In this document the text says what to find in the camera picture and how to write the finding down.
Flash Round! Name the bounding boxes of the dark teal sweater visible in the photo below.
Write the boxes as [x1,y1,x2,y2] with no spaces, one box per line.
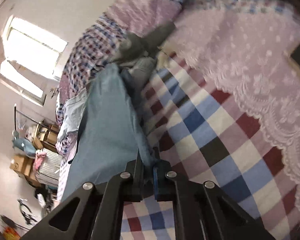
[61,64,156,200]

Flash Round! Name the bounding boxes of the black clothes rack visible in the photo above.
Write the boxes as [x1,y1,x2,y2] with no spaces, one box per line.
[13,103,43,132]

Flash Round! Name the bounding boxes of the clear plastic storage bag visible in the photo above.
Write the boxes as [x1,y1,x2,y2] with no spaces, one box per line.
[33,148,62,187]

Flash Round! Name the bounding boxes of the bicycle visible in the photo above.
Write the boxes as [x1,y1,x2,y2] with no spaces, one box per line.
[16,197,53,227]

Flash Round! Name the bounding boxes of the red paper decoration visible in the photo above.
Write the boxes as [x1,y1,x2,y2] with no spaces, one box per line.
[2,226,20,240]

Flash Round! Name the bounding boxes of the cardboard boxes stack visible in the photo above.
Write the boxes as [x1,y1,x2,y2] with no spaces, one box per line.
[11,122,62,187]

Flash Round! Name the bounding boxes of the blue plush shark toy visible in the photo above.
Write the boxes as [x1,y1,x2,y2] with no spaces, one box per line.
[12,130,36,158]

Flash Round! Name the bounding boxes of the light blue garment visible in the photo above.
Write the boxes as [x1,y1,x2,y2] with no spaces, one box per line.
[57,88,88,142]

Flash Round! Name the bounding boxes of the plaid bed sheet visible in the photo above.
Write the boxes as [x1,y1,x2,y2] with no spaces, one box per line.
[56,0,300,240]

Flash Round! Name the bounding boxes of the grey trousers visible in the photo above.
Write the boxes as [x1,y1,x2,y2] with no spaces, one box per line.
[128,57,157,91]

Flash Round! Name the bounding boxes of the olive green garment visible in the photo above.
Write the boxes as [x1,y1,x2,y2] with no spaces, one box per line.
[108,21,175,67]

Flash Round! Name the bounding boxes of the window with curtain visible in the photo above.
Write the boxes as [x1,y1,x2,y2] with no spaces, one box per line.
[0,15,68,106]

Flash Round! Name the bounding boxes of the plaid folded quilt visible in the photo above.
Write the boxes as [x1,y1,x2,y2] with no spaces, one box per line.
[56,0,185,125]

